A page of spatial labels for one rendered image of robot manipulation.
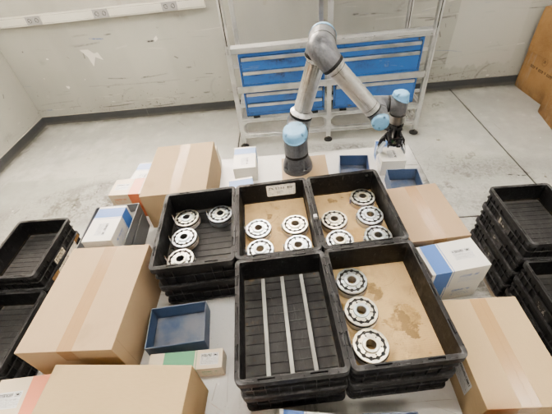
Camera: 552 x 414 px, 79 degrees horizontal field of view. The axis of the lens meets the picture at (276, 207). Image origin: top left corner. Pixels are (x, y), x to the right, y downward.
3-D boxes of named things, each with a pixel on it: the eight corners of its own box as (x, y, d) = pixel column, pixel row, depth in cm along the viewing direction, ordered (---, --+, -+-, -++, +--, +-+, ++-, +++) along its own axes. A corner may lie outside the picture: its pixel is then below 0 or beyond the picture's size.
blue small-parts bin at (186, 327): (151, 358, 114) (144, 349, 110) (157, 318, 125) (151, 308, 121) (209, 349, 115) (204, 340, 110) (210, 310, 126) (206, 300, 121)
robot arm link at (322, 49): (321, 34, 121) (397, 122, 142) (323, 24, 129) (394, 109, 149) (298, 56, 128) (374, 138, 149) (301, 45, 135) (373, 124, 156)
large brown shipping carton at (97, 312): (97, 278, 141) (73, 248, 128) (166, 274, 140) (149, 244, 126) (50, 379, 112) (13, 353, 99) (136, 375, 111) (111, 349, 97)
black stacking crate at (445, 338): (323, 270, 121) (323, 250, 113) (404, 260, 121) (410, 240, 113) (350, 388, 92) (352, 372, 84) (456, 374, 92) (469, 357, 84)
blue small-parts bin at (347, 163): (338, 165, 184) (338, 154, 179) (366, 165, 181) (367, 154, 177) (339, 189, 169) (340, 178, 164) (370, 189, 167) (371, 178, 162)
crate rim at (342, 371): (236, 264, 115) (235, 259, 113) (323, 254, 115) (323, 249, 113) (235, 389, 85) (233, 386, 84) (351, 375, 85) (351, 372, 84)
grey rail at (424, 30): (227, 51, 281) (226, 45, 277) (433, 31, 271) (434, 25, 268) (226, 55, 273) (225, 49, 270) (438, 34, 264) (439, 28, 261)
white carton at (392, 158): (373, 154, 189) (374, 140, 182) (395, 152, 188) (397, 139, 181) (379, 175, 174) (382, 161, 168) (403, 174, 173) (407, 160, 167)
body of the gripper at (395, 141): (386, 149, 166) (390, 127, 158) (383, 140, 172) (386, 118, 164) (402, 149, 166) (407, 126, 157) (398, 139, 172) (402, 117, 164)
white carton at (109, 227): (108, 221, 152) (100, 207, 145) (135, 219, 151) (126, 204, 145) (91, 256, 137) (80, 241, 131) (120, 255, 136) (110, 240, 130)
